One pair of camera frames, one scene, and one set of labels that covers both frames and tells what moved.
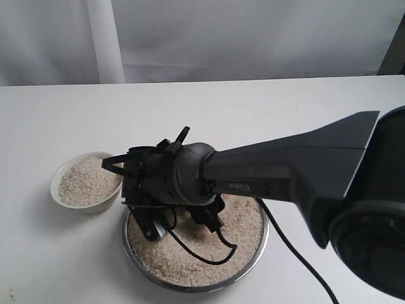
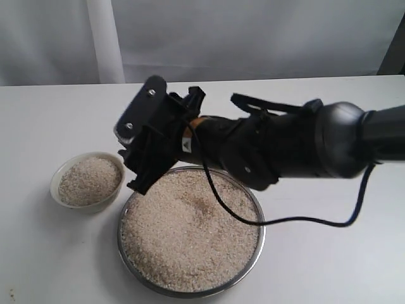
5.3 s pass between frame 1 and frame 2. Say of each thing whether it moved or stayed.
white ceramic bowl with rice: stayed
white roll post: stayed
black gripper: moved
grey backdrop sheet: stayed
